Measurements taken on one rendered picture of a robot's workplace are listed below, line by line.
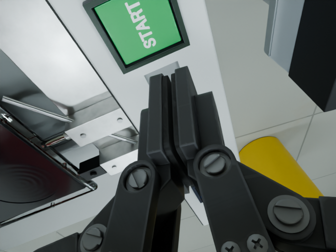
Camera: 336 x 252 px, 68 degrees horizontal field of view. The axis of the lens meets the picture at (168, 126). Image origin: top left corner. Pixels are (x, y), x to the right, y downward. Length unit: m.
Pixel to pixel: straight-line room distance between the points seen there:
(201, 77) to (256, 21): 1.23
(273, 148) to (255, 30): 0.97
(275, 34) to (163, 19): 0.27
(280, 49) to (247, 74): 1.16
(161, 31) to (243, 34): 1.26
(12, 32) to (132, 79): 0.13
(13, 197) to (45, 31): 0.27
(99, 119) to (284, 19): 0.29
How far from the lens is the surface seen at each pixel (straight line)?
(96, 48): 0.19
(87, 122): 0.31
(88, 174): 0.39
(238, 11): 1.37
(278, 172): 1.95
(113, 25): 0.18
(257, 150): 2.07
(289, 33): 0.44
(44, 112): 0.32
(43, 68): 0.30
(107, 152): 0.38
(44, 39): 0.28
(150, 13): 0.18
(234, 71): 1.54
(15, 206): 0.48
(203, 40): 0.21
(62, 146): 0.43
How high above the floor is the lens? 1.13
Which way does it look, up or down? 43 degrees down
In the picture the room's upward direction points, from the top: 162 degrees clockwise
